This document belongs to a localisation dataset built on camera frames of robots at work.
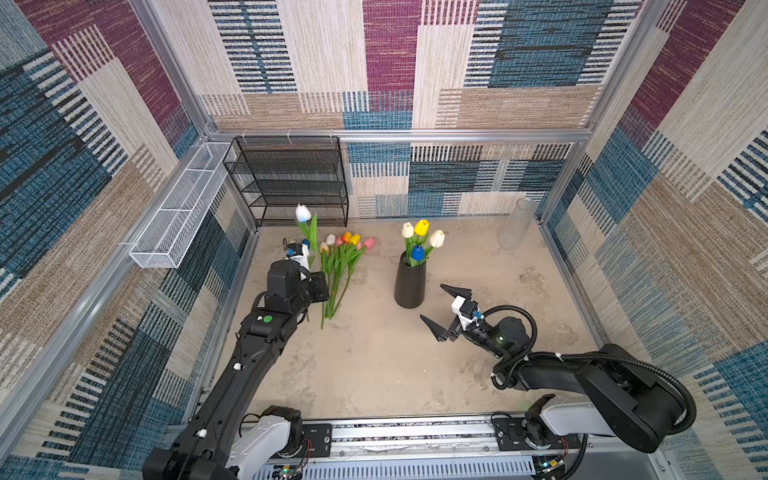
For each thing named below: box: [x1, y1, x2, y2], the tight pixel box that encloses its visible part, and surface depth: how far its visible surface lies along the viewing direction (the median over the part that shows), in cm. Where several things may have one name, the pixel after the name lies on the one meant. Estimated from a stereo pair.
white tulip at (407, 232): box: [402, 222, 414, 265], surface depth 79 cm
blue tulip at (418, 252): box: [412, 245, 425, 261], surface depth 76 cm
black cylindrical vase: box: [394, 251, 427, 309], surface depth 95 cm
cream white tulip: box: [425, 229, 445, 259], surface depth 76 cm
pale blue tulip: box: [295, 203, 319, 271], surface depth 79 cm
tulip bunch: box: [320, 232, 366, 330], surface depth 107 cm
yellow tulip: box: [414, 219, 430, 247], surface depth 79 cm
